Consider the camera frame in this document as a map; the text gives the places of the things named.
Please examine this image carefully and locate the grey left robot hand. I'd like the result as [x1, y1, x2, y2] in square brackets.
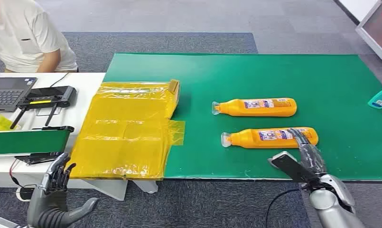
[27, 152, 99, 226]

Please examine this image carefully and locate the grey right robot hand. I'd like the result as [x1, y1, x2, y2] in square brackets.
[287, 127, 328, 177]

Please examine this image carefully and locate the orange detergent bottle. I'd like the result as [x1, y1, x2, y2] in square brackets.
[211, 97, 298, 118]
[220, 126, 319, 150]

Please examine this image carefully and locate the teal plastic bottle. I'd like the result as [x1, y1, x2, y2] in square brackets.
[367, 85, 382, 110]

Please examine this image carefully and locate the green conveyor belt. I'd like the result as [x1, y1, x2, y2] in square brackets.
[0, 125, 75, 166]

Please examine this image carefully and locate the green table mat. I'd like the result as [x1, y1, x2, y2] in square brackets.
[102, 53, 382, 181]

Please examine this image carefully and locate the black remote controller with antennas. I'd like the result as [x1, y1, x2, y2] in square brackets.
[9, 85, 77, 130]

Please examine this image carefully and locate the dark grey laptop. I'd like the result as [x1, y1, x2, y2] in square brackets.
[0, 77, 38, 113]

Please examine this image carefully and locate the white table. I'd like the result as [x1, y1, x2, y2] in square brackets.
[0, 72, 160, 202]

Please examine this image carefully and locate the white framed display board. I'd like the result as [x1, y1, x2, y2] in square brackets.
[355, 0, 382, 64]

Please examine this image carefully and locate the person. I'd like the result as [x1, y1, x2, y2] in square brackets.
[0, 0, 79, 74]

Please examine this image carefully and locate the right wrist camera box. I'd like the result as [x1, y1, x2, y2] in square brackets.
[267, 151, 314, 185]

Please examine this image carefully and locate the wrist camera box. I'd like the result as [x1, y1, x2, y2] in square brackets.
[0, 217, 23, 228]
[267, 151, 314, 185]

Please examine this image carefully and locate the red cable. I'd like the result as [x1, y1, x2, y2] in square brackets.
[9, 159, 22, 187]

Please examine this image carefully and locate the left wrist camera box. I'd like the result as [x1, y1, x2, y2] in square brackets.
[0, 217, 23, 228]

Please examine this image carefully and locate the black camera cable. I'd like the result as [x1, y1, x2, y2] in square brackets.
[265, 188, 305, 228]

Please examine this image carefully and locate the thin black cable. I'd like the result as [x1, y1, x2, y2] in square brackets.
[49, 72, 71, 88]

